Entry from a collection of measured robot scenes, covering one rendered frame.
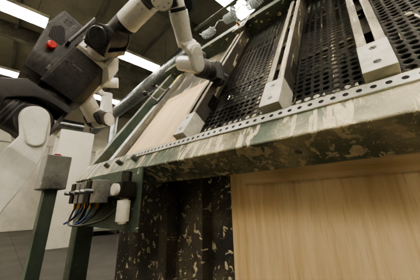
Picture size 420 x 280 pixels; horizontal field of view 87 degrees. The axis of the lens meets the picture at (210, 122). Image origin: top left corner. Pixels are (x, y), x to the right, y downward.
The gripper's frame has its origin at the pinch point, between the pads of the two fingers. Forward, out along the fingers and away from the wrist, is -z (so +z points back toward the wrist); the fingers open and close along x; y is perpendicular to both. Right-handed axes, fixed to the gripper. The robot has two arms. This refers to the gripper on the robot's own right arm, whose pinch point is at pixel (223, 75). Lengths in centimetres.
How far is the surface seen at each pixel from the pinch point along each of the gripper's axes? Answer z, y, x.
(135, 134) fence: 12, 66, -16
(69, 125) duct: -173, 783, 170
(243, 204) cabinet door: 16, -9, -59
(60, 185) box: 49, 84, -40
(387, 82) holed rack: 31, -59, -33
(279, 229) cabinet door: 18, -22, -66
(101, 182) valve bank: 47, 37, -43
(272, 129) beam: 34, -35, -37
